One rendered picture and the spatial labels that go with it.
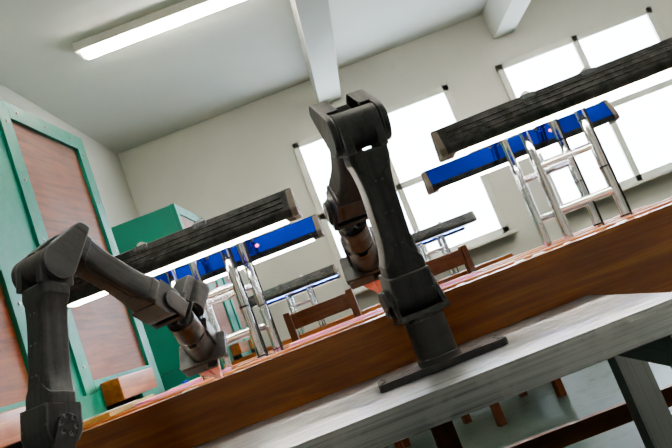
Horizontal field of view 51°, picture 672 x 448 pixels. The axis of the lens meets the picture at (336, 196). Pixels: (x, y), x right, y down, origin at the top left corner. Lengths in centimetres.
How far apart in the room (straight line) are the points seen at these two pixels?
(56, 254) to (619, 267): 97
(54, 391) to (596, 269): 93
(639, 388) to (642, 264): 26
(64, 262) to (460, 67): 604
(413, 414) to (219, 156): 610
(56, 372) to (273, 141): 576
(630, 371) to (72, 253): 92
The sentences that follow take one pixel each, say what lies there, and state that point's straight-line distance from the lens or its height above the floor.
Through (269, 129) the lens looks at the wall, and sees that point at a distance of 687.
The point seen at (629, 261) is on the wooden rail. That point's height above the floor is 70.
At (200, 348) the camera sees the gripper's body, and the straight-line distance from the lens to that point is 147.
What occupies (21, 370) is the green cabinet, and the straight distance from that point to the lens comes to 196.
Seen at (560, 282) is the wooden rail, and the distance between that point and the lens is 133.
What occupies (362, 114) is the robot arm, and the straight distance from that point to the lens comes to 105.
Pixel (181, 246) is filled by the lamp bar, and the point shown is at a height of 107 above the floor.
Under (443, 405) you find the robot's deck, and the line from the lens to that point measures 89.
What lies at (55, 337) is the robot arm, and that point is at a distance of 122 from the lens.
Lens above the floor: 80
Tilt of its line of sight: 9 degrees up
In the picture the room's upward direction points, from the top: 21 degrees counter-clockwise
